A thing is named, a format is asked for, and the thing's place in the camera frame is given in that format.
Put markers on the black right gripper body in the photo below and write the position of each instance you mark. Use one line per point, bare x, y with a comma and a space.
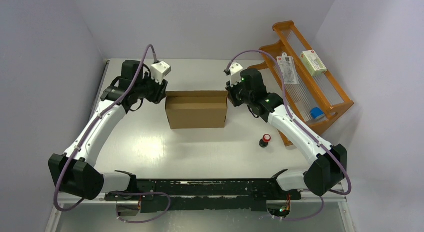
237, 95

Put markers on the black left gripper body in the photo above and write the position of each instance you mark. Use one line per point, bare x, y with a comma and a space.
149, 88

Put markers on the brown cardboard box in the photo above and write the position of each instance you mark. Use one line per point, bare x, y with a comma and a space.
196, 109

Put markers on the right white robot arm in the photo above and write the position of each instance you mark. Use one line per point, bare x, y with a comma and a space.
328, 163

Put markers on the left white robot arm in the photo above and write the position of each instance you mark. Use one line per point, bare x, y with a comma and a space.
73, 171

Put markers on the white green small box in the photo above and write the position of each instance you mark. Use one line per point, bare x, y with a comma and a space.
313, 62

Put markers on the clear packaged item with card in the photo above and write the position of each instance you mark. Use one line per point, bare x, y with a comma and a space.
288, 69

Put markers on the orange wooden shelf rack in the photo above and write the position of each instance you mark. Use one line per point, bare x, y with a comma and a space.
322, 91

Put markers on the red black push button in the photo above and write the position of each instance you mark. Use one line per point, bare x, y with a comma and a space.
264, 141

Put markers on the blue tape roll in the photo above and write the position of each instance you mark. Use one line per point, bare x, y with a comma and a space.
317, 114

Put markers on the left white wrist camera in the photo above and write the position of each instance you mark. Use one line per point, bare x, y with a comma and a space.
159, 70

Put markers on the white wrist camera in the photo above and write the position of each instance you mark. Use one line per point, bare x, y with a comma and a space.
159, 70
235, 73

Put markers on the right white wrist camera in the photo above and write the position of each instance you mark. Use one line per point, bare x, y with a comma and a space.
235, 73

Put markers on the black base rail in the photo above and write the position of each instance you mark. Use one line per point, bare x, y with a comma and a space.
201, 194

